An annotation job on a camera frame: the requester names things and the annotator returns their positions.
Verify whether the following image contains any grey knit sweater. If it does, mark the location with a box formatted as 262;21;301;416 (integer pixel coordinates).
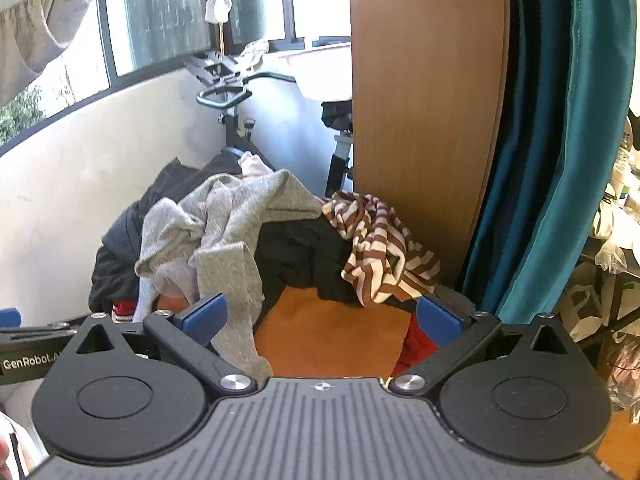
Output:
134;169;326;378

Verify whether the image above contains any pink plastic bag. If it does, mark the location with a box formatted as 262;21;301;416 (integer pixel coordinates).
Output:
606;344;640;412

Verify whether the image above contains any light pink garment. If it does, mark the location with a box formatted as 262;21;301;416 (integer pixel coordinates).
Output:
237;152;276;179

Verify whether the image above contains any hanging beige cloth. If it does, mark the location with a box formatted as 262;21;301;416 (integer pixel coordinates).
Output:
0;0;109;109

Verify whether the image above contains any clear plastic bottle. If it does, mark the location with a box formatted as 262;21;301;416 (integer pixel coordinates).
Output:
612;130;640;207

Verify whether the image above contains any pink plastic basin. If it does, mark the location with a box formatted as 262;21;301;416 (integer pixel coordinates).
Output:
277;42;353;102

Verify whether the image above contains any dark jacket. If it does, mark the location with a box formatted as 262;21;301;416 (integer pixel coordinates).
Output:
89;152;275;314

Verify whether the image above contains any teal curtain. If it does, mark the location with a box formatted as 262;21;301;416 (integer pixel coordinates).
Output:
460;0;635;332

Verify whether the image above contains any white ball on stick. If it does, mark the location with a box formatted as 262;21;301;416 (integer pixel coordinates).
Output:
204;0;234;54

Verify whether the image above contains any brown striped shirt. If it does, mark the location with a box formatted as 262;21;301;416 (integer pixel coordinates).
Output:
322;191;442;309

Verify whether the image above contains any red white striped cloth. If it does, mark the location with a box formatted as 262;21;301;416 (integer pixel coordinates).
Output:
111;300;142;324

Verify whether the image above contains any grey towel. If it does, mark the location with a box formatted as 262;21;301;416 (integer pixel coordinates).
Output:
437;285;477;317

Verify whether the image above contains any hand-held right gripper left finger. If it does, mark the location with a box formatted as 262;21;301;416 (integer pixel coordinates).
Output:
75;293;257;398

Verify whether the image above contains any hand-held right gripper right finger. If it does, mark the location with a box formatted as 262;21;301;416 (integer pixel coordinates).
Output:
389;296;576;397

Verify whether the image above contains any beige rag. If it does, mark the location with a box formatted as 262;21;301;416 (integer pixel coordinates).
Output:
235;38;271;72

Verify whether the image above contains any black metal rack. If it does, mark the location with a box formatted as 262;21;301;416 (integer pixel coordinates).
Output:
575;254;640;347

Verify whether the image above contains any black exercise bike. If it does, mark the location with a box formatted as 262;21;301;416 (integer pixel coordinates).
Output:
182;50;356;197

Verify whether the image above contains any black framed window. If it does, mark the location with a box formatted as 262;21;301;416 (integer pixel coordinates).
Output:
0;0;352;157

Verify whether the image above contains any white plastic bag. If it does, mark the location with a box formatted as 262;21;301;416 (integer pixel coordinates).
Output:
592;239;629;274
561;284;607;342

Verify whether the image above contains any orange cloth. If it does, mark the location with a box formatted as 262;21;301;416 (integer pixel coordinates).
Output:
155;285;414;379

